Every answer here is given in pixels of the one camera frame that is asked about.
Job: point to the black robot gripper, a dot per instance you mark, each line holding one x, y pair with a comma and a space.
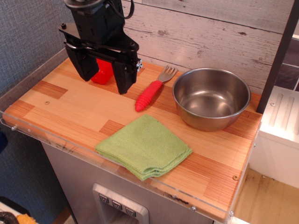
98, 32

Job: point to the green cloth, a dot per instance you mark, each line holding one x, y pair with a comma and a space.
145, 147

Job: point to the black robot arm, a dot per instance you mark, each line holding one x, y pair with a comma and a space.
98, 33

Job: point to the red toy bell pepper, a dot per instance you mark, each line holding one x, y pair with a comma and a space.
105, 72

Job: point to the clear acrylic edge guard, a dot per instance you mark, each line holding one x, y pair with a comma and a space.
207, 180

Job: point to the stainless steel bowl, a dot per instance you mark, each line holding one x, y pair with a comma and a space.
210, 99

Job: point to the grey toy fridge cabinet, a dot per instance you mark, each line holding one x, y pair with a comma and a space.
77, 174

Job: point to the silver dispenser panel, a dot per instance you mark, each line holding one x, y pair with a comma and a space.
114, 208

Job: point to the yellow object bottom left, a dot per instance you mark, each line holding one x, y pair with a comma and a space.
10, 218

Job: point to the white toy sink unit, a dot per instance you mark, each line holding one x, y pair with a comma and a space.
276, 150

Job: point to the fork with red handle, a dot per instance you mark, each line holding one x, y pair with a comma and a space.
147, 95

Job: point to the dark right frame post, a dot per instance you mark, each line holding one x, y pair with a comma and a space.
280, 55

